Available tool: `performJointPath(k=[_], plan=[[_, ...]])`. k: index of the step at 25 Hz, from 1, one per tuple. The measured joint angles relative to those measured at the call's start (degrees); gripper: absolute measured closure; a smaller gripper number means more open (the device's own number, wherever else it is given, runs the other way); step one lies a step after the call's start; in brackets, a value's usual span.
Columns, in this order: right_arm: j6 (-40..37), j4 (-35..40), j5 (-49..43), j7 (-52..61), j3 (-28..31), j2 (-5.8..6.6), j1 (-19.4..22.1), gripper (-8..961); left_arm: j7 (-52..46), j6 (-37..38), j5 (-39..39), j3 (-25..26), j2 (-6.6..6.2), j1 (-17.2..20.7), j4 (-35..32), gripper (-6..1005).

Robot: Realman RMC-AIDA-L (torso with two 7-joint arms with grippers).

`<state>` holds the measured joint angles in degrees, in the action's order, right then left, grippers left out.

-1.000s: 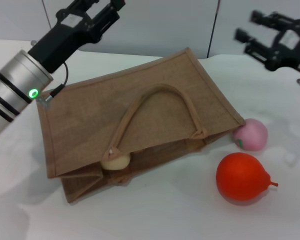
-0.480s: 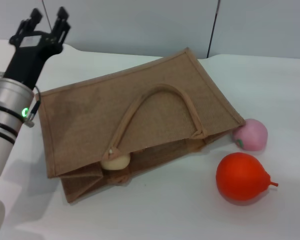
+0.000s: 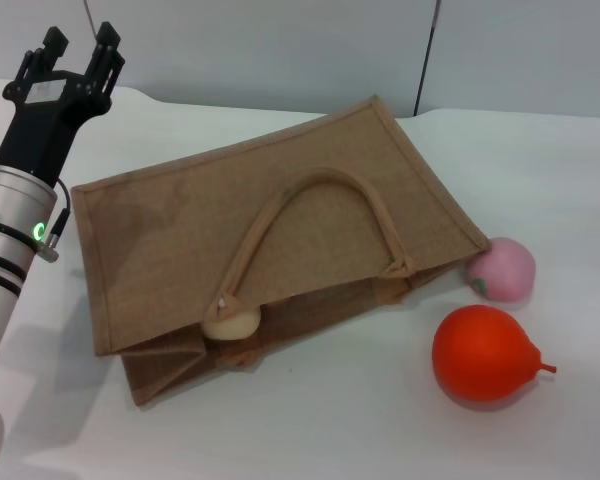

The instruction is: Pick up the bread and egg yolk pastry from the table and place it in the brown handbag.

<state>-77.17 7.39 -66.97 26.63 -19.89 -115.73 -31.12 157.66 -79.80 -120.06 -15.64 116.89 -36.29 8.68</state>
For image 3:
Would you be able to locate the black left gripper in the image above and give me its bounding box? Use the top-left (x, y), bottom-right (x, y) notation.
top-left (0, 22), bottom-right (127, 187)

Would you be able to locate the pink peach toy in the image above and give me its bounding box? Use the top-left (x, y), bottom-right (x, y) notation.
top-left (465, 236), bottom-right (538, 303)

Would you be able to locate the red pear shaped toy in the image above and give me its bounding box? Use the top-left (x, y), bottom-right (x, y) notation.
top-left (432, 304), bottom-right (558, 403)

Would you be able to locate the beige round fruit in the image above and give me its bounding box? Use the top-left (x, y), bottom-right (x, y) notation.
top-left (202, 305), bottom-right (262, 342)

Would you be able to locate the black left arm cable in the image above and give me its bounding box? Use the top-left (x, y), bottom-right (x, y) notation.
top-left (35, 178), bottom-right (74, 262)

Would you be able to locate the brown jute tote bag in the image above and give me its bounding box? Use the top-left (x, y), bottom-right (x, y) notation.
top-left (71, 94), bottom-right (492, 411)

